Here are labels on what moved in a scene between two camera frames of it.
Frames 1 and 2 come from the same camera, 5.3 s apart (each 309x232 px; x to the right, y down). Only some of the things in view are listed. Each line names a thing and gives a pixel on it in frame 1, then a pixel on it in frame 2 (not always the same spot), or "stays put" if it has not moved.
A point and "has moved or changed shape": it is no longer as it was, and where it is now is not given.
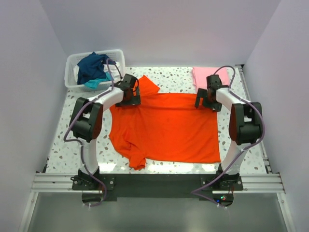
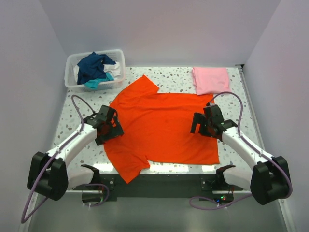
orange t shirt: [166, 126] has moved or changed shape
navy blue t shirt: [91, 67] stays put
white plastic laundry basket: [117, 55] stays put
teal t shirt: [93, 83] stays put
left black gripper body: [133, 100] to [110, 129]
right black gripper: [216, 107] to [199, 118]
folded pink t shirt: [200, 73] stays put
